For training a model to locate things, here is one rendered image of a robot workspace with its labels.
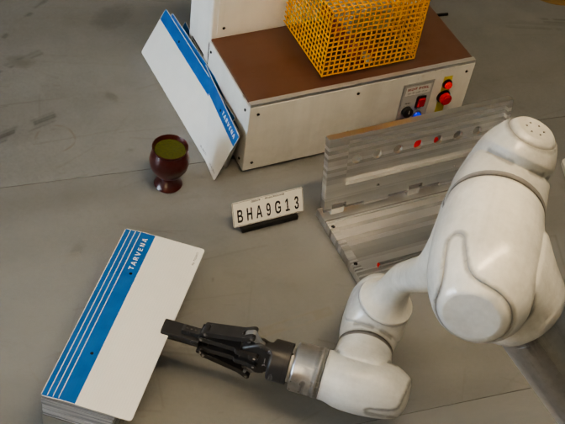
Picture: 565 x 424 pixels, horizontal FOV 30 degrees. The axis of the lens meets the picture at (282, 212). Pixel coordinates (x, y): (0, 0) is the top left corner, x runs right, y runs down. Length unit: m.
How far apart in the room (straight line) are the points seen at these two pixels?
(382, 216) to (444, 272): 0.97
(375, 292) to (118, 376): 0.47
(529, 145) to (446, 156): 0.92
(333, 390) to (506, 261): 0.63
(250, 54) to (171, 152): 0.29
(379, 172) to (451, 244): 0.94
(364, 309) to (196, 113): 0.70
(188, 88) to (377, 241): 0.57
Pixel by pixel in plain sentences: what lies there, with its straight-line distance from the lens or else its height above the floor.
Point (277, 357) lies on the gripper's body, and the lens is 1.84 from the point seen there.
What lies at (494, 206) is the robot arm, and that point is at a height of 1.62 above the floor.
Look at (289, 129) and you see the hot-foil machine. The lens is 2.26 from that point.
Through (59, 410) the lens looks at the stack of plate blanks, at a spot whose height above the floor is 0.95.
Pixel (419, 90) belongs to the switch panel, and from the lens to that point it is 2.38.
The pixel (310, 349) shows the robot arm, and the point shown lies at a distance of 1.85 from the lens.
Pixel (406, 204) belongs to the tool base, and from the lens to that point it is 2.28.
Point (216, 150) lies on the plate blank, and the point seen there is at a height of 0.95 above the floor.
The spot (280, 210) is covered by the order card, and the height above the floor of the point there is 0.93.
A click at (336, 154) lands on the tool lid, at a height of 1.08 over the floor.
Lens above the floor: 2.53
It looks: 47 degrees down
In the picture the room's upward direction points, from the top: 10 degrees clockwise
